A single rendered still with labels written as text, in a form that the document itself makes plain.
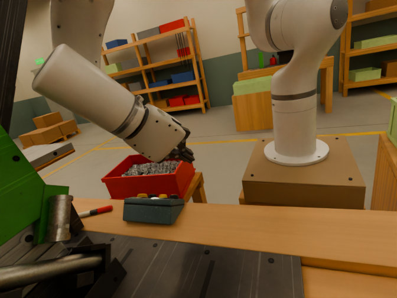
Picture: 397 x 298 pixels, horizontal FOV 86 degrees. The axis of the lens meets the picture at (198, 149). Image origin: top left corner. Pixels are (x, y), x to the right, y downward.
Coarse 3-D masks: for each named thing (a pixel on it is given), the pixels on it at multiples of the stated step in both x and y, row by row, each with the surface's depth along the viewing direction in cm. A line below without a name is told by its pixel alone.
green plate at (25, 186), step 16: (0, 128) 36; (0, 144) 35; (0, 160) 34; (16, 160) 36; (0, 176) 34; (16, 176) 36; (32, 176) 38; (0, 192) 33; (16, 192) 35; (32, 192) 37; (0, 208) 33; (16, 208) 34; (32, 208) 36; (0, 224) 32; (16, 224) 34; (0, 240) 32
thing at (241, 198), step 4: (240, 196) 67; (240, 200) 66; (244, 200) 66; (240, 204) 67; (244, 204) 66; (248, 204) 66; (252, 204) 65; (256, 204) 64; (260, 204) 64; (264, 204) 63; (268, 204) 63; (364, 208) 53
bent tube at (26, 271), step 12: (96, 252) 40; (24, 264) 31; (36, 264) 32; (48, 264) 33; (60, 264) 34; (72, 264) 36; (84, 264) 37; (96, 264) 39; (0, 276) 28; (12, 276) 29; (24, 276) 30; (36, 276) 31; (48, 276) 33; (60, 276) 34; (0, 288) 28; (12, 288) 29
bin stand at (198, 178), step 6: (198, 174) 95; (192, 180) 92; (198, 180) 93; (192, 186) 87; (198, 186) 97; (186, 192) 84; (192, 192) 86; (198, 192) 96; (204, 192) 101; (186, 198) 81; (192, 198) 99; (198, 198) 98; (204, 198) 100
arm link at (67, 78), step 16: (64, 48) 30; (48, 64) 29; (64, 64) 30; (80, 64) 31; (48, 80) 29; (64, 80) 30; (80, 80) 31; (96, 80) 33; (112, 80) 36; (48, 96) 31; (64, 96) 31; (80, 96) 32; (96, 96) 33; (112, 96) 35; (128, 96) 37; (80, 112) 34; (96, 112) 34; (112, 112) 35; (128, 112) 37; (112, 128) 37
